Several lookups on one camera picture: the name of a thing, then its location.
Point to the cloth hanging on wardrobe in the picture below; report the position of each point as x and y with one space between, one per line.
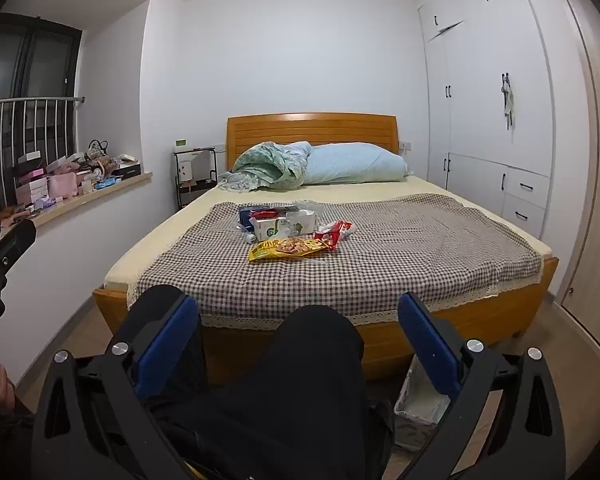
508 102

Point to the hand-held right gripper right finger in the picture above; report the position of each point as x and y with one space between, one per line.
425 345

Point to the wooden bed frame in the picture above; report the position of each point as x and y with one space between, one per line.
310 130

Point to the cream bed sheet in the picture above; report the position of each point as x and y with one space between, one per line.
190 220

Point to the black bedside rack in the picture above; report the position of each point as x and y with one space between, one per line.
196 189

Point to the wooden windowsill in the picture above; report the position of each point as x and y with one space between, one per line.
105 191

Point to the yellow snack bag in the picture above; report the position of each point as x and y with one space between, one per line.
287 248

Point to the small plastic bottle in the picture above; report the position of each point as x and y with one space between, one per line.
246 232

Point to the white wardrobe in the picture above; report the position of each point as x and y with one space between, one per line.
480 85

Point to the person's black trouser leg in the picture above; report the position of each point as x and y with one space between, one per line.
305 385

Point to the white door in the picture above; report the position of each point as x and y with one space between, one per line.
585 185

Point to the dark window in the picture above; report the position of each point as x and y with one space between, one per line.
35 60

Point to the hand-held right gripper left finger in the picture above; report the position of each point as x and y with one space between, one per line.
170 340

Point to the pile of boxes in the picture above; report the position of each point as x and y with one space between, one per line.
55 180

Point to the light blue pillow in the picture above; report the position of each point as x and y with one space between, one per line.
355 162

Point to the metal window railing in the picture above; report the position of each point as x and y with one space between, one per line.
30 102

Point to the white green milk carton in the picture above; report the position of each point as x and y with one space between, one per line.
270 228

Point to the brown checkered blanket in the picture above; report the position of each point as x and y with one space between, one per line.
380 260

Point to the green floral quilt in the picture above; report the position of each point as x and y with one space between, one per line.
265 165

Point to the blue box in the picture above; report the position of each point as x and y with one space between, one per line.
247 214

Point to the red snack wrapper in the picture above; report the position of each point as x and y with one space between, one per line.
330 234

